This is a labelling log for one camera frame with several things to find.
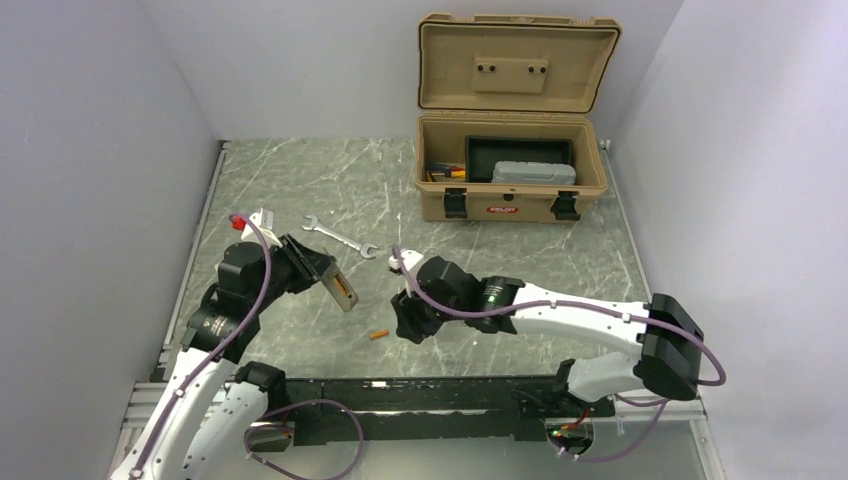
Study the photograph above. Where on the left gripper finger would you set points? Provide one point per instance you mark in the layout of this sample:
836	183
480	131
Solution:
317	273
311	248

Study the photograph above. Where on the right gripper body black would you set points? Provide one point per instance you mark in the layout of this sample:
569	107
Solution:
421	316

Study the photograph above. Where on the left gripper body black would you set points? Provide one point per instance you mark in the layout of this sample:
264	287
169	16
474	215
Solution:
288	268

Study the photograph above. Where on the orange aa battery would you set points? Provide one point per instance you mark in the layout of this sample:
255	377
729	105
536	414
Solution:
341	285
379	334

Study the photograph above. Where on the beige remote control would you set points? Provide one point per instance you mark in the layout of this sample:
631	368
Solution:
345	304

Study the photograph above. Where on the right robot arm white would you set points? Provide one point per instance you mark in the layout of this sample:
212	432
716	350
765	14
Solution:
655	346

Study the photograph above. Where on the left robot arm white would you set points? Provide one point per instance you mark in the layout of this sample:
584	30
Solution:
211	398

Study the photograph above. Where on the silver combination wrench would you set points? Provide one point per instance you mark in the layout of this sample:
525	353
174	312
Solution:
365	250

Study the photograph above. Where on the grey plastic case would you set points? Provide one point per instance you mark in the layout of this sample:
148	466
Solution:
512	172

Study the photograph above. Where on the black tray in toolbox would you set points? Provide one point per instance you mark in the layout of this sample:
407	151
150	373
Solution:
484	152

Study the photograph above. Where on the tan plastic toolbox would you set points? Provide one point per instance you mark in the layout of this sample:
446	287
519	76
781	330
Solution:
510	76

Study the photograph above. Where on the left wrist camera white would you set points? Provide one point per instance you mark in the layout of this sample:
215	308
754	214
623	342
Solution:
257	225

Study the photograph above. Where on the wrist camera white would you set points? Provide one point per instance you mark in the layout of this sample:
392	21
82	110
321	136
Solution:
257	225
409	259

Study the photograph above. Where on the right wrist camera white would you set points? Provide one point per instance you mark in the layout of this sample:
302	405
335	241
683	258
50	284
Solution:
409	259

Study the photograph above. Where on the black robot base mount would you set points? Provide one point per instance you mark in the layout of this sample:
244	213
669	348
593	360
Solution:
320	411

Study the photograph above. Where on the yellow-handled tools in toolbox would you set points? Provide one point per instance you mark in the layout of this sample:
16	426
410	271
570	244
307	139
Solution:
437	172

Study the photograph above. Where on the aluminium frame rail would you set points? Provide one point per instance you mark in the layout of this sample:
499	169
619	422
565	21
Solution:
656	397

